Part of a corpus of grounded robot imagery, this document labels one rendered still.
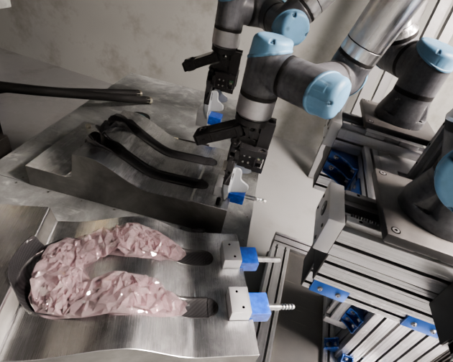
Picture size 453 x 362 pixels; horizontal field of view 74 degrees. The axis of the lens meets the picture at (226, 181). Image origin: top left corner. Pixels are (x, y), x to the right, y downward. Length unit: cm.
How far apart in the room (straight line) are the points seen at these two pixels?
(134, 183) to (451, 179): 60
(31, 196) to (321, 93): 70
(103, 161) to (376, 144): 82
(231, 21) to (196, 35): 215
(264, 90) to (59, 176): 53
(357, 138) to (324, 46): 179
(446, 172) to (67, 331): 56
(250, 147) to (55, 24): 335
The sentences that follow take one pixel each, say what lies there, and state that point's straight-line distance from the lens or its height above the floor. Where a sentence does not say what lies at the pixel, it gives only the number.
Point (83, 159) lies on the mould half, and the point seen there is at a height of 93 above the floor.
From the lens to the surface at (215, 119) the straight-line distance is 96.
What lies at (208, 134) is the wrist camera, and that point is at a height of 104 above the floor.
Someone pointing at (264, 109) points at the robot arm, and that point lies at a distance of 60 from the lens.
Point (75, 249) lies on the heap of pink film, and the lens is 61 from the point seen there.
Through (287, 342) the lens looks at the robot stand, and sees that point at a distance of 136.
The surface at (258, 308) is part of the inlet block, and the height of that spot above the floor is 87.
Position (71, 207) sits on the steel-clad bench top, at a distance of 82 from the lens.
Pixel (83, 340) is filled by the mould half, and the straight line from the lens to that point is 53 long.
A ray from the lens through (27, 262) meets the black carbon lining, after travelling 64.
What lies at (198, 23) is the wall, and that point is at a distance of 298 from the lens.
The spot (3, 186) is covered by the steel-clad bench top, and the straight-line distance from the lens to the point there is 92.
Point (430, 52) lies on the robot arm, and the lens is 104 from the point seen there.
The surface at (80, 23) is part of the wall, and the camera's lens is 364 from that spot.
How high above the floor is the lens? 136
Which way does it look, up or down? 37 degrees down
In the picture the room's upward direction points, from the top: 14 degrees clockwise
